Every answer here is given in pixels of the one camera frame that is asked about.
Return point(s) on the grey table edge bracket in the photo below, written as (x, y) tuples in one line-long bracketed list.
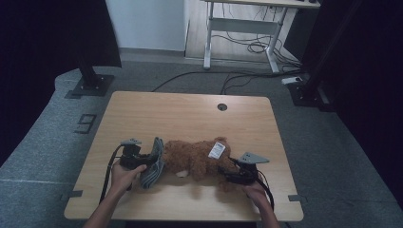
[(296, 198), (74, 193)]

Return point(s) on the person's right hand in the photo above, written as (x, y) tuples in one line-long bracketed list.
[(256, 194)]

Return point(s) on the black stand with base plate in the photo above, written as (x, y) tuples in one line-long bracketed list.
[(92, 84)]

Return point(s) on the brown teddy bear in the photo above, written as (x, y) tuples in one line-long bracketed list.
[(193, 158)]

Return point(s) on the black metal stand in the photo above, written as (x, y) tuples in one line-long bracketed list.
[(309, 91)]

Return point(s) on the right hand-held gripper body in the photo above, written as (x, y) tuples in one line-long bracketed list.
[(245, 172)]

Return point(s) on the white power strip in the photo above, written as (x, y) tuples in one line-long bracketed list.
[(291, 80)]

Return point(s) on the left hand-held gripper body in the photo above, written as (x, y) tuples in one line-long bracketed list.
[(130, 156)]

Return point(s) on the white desk frame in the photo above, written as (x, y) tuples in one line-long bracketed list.
[(244, 26)]

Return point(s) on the person's left hand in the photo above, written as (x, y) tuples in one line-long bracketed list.
[(122, 179)]

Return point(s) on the black curtain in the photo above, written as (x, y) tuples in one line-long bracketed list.
[(47, 47), (374, 79)]

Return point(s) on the grey striped cloth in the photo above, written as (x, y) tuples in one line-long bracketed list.
[(153, 167)]

